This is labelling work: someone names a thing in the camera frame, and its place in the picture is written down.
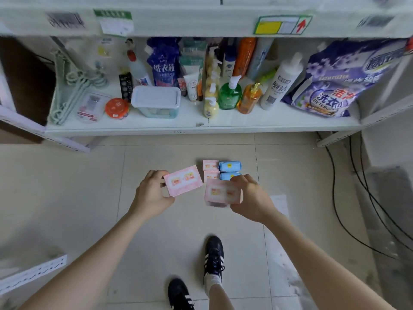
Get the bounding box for person's right hand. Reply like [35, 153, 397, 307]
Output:
[230, 174, 277, 224]

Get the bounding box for person's left hand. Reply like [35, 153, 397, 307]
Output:
[128, 170, 176, 220]

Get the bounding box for large pink soap box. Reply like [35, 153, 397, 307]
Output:
[163, 165, 204, 197]
[204, 178, 243, 208]

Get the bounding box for person's left forearm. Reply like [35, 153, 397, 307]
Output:
[19, 208, 154, 310]

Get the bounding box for person's right forearm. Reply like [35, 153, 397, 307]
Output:
[262, 210, 397, 310]

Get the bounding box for person's black right shoe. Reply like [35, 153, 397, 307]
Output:
[203, 236, 226, 285]

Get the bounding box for person's black shoe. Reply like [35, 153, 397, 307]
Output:
[203, 236, 226, 285]
[167, 278, 195, 310]

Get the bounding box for white metal shelf rack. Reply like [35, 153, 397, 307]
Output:
[0, 0, 413, 154]

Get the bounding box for person's right leg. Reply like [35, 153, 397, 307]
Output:
[204, 273, 235, 310]

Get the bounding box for person's black left shoe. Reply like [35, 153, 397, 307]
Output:
[167, 278, 195, 310]

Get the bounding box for clear plastic lidded container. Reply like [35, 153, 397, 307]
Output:
[131, 86, 181, 119]

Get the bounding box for orange round jar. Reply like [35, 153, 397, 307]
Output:
[105, 98, 130, 120]

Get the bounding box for orange pump bottle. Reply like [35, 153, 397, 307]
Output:
[236, 82, 262, 115]

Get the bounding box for green pump bottle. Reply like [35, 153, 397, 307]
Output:
[218, 75, 242, 110]

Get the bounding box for white cream tube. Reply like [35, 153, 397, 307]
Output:
[183, 71, 200, 102]

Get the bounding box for black card of batteries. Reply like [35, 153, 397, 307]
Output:
[118, 72, 134, 102]

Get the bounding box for clear blister pack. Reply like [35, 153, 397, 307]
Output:
[76, 91, 112, 124]

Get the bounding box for tall white cleaner bottle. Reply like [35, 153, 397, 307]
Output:
[260, 52, 304, 111]

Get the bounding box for white spray bottle red nozzle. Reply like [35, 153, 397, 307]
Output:
[125, 39, 153, 87]

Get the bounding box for blue laundry liquid refill pouch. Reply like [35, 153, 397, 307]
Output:
[146, 37, 181, 87]

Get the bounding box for small purple detergent bag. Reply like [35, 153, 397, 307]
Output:
[291, 77, 360, 118]

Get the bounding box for white and blue bottle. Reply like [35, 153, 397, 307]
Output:
[222, 45, 237, 79]

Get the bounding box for metal hooks pack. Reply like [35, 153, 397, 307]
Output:
[92, 59, 108, 87]

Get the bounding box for green toothpaste boxes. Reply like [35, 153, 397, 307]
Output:
[178, 38, 208, 76]

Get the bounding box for bundle of green clothes hangers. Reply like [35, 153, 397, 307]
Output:
[48, 50, 108, 126]

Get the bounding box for tall orange bottle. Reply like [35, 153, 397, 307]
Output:
[232, 37, 257, 78]

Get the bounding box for pale blue bottle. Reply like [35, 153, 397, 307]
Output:
[247, 37, 275, 80]

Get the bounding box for brown board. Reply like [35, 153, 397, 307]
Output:
[0, 37, 57, 144]

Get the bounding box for large purple detergent bag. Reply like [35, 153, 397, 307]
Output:
[281, 38, 408, 105]

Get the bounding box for green and white paper label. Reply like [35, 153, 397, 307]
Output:
[94, 9, 135, 37]

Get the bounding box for yellow and green arrow label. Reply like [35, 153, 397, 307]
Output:
[253, 15, 313, 36]

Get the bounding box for barcode shelf label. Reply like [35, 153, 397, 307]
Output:
[46, 12, 86, 29]
[356, 15, 395, 29]

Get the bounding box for black cable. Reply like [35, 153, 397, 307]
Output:
[316, 132, 399, 260]
[348, 135, 413, 254]

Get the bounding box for white perforated metal rail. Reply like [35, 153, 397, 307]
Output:
[0, 254, 68, 296]

